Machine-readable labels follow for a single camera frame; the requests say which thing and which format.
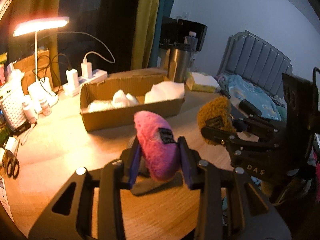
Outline black monitor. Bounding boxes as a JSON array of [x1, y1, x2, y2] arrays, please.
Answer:
[[159, 16, 208, 51]]

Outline blue bed blanket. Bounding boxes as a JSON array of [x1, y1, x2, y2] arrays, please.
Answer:
[[215, 73, 287, 121]]

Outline car key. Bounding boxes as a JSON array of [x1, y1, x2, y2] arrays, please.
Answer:
[[219, 89, 231, 99]]

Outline yellow curtain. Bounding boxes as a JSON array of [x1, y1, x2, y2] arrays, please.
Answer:
[[131, 0, 159, 70]]

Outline brown cardboard box behind lamp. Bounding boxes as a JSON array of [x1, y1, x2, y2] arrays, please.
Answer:
[[13, 49, 53, 95]]

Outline white paper towel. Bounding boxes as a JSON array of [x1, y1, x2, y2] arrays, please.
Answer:
[[144, 81, 184, 104]]

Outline white keyboard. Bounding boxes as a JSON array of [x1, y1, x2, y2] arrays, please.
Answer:
[[1, 86, 27, 130]]

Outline small white pill bottle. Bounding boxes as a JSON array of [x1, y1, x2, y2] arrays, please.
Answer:
[[40, 99, 52, 116]]

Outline cardboard box tray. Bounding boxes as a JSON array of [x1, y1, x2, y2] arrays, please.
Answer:
[[80, 71, 185, 132]]

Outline yellow tissue pack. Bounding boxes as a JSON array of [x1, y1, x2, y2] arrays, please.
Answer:
[[185, 72, 220, 93]]

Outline stainless steel tumbler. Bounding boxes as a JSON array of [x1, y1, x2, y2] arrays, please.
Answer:
[[168, 43, 191, 83]]

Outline mustard fuzzy sock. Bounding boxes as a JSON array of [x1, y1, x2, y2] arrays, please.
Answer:
[[197, 96, 237, 134]]

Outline grey upholstered headboard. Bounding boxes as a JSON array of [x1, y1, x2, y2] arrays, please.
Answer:
[[218, 30, 292, 98]]

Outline black scissors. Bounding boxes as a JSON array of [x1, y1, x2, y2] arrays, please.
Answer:
[[2, 151, 20, 179]]

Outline white charger with black cable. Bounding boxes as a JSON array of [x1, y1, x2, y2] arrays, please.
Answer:
[[32, 53, 80, 97]]

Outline pink fuzzy sock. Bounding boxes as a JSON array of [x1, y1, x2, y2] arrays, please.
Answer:
[[134, 111, 180, 181]]

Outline clear water bottle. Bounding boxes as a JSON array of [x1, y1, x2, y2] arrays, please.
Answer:
[[184, 31, 198, 68]]

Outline black wallet case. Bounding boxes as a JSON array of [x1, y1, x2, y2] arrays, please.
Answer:
[[239, 99, 262, 116]]

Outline white waffle towel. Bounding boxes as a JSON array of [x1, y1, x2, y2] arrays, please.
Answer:
[[87, 89, 139, 112]]

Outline white power strip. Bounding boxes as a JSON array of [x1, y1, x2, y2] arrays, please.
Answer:
[[62, 69, 108, 97]]

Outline white desk lamp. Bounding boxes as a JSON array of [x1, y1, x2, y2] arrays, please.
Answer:
[[13, 16, 69, 103]]

